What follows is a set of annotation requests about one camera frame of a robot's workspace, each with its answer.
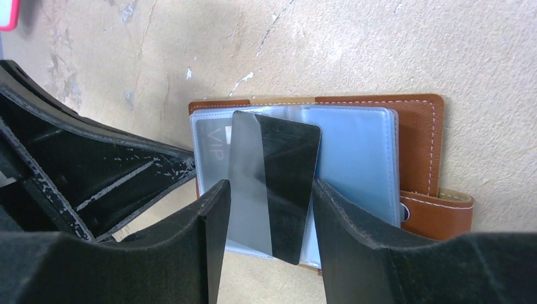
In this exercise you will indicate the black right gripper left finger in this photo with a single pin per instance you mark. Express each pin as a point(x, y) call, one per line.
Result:
point(176, 260)

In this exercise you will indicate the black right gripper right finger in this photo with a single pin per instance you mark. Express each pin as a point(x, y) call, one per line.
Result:
point(366, 260)

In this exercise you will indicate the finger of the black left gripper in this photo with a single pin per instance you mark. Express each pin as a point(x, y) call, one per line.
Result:
point(63, 172)

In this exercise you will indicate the brown leather card holder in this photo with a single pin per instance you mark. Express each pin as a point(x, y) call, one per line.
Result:
point(387, 146)

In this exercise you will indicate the pink framed whiteboard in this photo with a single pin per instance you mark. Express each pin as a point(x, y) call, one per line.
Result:
point(9, 11)

